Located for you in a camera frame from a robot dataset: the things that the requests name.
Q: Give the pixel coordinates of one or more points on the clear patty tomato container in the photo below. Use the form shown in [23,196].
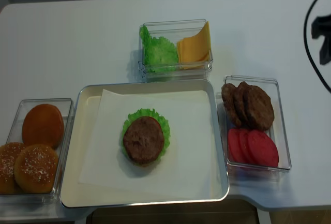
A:
[277,132]

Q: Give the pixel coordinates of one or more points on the lettuce leaf on bun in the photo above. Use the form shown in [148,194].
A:
[151,113]

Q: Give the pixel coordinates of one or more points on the clear lettuce cheese container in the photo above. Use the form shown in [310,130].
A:
[174,31]

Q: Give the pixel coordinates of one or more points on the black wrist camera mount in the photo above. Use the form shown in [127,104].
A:
[321,27]

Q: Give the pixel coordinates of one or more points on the white paper liner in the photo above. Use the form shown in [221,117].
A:
[187,171]

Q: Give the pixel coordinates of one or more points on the plain bun in container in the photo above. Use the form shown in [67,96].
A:
[43,124]

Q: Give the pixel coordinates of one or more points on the green lettuce leaves in container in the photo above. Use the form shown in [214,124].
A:
[160,54]

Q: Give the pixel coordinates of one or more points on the tomato slice middle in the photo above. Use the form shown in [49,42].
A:
[243,142]

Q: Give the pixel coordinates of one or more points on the brown patty rear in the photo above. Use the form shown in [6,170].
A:
[227,93]

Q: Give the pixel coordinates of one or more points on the sesame bun left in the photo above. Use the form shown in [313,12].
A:
[9,154]

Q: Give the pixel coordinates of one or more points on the sesame bun right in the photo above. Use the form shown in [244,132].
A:
[35,169]

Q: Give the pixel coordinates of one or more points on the brown patty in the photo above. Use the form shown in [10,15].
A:
[143,141]
[239,103]
[227,93]
[258,108]

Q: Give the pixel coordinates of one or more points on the clear bun container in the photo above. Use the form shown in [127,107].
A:
[66,108]

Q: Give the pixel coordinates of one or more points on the yellow cheese slices stack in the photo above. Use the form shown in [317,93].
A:
[197,48]

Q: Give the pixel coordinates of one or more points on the tomato slice front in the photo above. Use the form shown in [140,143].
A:
[262,149]

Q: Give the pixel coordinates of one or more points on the sesame bun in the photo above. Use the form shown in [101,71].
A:
[9,154]
[35,169]

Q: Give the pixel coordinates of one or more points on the white serving tray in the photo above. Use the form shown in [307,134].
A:
[73,193]

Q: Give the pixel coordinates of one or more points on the brown patty front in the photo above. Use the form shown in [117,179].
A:
[143,141]

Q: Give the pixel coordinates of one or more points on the tomato slice rear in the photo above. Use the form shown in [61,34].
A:
[236,154]

